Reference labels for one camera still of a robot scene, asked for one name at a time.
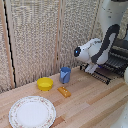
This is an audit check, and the orange rectangular block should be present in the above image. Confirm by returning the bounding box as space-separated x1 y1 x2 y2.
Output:
56 86 72 99

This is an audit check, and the black oven rack tray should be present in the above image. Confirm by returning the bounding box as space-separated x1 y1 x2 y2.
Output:
79 63 113 86

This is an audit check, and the black dish rack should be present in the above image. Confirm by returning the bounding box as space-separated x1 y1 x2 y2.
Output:
107 37 128 80

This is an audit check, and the white floral rim plate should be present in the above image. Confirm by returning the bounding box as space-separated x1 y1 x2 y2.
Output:
8 95 57 128

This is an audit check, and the white object at table edge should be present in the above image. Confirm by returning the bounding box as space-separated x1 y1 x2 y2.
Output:
113 105 128 128

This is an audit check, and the blue cup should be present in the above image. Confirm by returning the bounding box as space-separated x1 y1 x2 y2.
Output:
59 66 72 85

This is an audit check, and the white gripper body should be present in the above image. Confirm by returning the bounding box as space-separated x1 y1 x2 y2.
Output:
84 62 100 75

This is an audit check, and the yellow bowl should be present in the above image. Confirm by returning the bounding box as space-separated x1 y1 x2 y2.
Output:
36 77 55 92

